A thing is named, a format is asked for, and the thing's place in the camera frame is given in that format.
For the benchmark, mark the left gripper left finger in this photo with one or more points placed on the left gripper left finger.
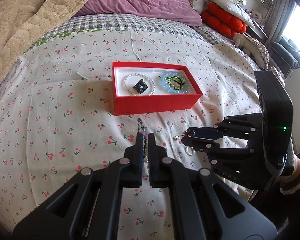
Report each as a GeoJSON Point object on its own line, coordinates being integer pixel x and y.
{"type": "Point", "coordinates": [131, 175]}

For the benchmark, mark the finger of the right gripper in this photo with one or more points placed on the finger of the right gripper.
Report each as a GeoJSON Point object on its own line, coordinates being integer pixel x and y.
{"type": "Point", "coordinates": [203, 145]}
{"type": "Point", "coordinates": [204, 133]}

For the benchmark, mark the red plush cushion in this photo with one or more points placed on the red plush cushion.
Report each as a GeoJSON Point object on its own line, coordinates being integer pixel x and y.
{"type": "Point", "coordinates": [222, 21]}

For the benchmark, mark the dark armchair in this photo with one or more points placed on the dark armchair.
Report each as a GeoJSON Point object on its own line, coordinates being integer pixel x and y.
{"type": "Point", "coordinates": [285, 55]}

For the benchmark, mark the white plush toy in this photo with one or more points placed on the white plush toy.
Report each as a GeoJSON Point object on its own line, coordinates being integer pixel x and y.
{"type": "Point", "coordinates": [252, 47]}

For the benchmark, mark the person's right hand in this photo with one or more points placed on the person's right hand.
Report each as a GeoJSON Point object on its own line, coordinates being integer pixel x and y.
{"type": "Point", "coordinates": [296, 171]}

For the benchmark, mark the grey checked bed sheet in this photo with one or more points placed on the grey checked bed sheet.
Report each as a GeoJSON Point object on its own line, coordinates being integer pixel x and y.
{"type": "Point", "coordinates": [86, 47]}

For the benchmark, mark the grey white pillow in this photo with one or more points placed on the grey white pillow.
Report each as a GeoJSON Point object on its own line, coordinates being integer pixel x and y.
{"type": "Point", "coordinates": [233, 8]}

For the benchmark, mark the gold flower earring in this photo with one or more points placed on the gold flower earring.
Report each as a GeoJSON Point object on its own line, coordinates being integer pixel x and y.
{"type": "Point", "coordinates": [186, 134]}

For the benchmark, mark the cherry print bed sheet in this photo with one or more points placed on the cherry print bed sheet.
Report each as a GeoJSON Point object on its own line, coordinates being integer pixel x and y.
{"type": "Point", "coordinates": [49, 130]}

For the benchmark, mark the red jewelry box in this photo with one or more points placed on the red jewelry box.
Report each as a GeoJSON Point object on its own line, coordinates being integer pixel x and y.
{"type": "Point", "coordinates": [159, 96]}

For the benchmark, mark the purple quilt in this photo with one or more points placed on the purple quilt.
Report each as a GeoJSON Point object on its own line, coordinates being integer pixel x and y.
{"type": "Point", "coordinates": [175, 10]}

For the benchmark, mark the beige fleece blanket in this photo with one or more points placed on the beige fleece blanket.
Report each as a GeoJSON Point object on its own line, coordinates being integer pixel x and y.
{"type": "Point", "coordinates": [23, 22]}

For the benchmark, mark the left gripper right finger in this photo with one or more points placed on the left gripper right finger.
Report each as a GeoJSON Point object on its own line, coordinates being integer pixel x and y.
{"type": "Point", "coordinates": [158, 174]}

